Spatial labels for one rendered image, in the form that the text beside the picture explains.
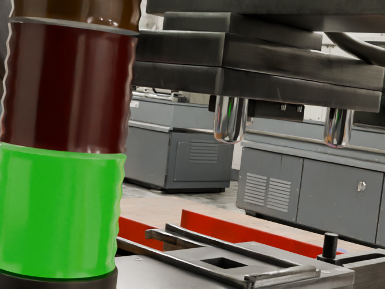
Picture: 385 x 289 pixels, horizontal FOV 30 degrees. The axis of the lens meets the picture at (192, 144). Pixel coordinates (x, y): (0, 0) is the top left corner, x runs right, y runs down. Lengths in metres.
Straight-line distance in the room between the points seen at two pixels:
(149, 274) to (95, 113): 0.28
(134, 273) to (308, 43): 0.19
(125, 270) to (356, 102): 0.20
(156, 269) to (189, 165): 7.12
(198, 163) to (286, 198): 1.67
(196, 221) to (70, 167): 0.68
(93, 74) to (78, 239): 0.05
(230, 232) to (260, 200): 5.63
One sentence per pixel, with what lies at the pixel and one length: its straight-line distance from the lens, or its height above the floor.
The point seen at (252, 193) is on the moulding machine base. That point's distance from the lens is 6.53.
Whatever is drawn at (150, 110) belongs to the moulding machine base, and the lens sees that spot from 7.64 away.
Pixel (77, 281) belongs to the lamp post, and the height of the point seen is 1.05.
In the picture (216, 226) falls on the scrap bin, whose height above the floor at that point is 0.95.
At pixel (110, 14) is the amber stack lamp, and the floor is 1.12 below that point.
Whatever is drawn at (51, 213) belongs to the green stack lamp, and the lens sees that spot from 0.20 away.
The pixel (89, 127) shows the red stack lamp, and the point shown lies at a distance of 0.20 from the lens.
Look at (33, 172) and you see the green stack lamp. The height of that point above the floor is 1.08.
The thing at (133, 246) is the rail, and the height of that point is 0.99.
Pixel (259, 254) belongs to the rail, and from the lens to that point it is 0.55.
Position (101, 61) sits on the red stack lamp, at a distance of 0.20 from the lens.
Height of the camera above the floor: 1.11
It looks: 4 degrees down
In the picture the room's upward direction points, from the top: 6 degrees clockwise
